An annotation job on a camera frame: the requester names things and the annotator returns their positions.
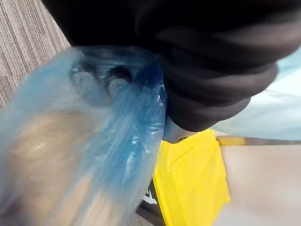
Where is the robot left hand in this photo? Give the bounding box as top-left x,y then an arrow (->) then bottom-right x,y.
41,0 -> 301,144

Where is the yellow bin liner bag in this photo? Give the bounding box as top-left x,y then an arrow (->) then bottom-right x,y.
152,129 -> 231,226

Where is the blue translucent rubbish bag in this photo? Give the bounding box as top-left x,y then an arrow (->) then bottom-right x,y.
0,45 -> 168,226

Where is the pale blue plastic sheet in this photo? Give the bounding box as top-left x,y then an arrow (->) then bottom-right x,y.
211,50 -> 301,141

